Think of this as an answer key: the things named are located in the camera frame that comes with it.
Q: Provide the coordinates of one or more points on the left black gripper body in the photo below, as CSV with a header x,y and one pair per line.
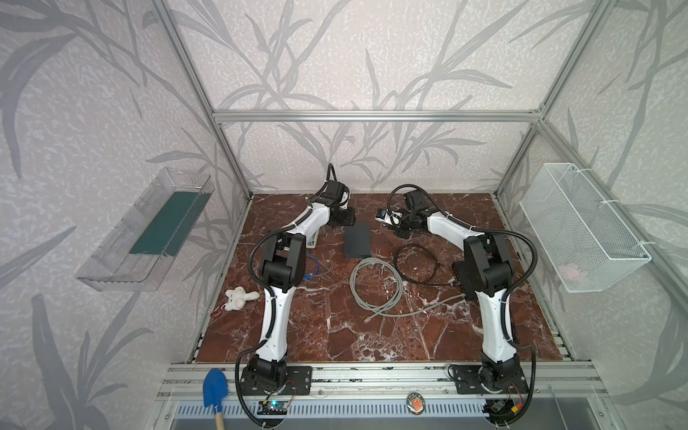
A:
x,y
345,218

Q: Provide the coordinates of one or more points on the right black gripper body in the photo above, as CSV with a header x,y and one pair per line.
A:
x,y
401,227

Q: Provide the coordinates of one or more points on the dark grey network switch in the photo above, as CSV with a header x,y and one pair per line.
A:
x,y
357,241

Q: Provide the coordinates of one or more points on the black ribbed router box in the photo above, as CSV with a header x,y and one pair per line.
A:
x,y
463,280

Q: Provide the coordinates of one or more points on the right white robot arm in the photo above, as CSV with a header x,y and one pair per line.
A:
x,y
486,274

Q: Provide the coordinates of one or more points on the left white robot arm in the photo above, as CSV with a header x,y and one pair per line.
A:
x,y
278,265

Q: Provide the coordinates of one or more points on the grey phone slab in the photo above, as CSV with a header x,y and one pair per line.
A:
x,y
312,241

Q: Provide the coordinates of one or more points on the white plush toy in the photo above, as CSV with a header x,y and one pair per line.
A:
x,y
237,298

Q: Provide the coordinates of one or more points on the pink item in basket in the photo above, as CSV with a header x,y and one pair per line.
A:
x,y
570,272

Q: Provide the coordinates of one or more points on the green circuit board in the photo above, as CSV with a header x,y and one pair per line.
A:
x,y
272,408

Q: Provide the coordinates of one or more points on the blue shovel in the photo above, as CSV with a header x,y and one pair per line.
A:
x,y
215,390

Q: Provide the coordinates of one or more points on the white wire mesh basket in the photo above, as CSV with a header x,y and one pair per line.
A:
x,y
575,223

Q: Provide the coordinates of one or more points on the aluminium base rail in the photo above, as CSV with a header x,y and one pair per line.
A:
x,y
367,380

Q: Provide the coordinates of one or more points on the clear plastic wall bin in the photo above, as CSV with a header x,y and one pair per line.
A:
x,y
138,253

